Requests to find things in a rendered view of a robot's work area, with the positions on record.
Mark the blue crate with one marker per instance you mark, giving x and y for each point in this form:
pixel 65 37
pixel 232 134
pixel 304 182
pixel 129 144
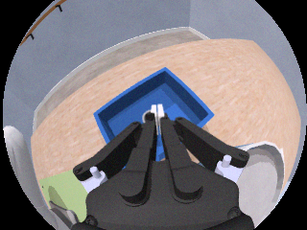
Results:
pixel 162 87

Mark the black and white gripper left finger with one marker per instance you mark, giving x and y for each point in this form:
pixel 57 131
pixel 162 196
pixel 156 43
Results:
pixel 138 150

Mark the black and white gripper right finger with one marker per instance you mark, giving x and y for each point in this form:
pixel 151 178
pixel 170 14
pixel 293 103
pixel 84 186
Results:
pixel 213 153

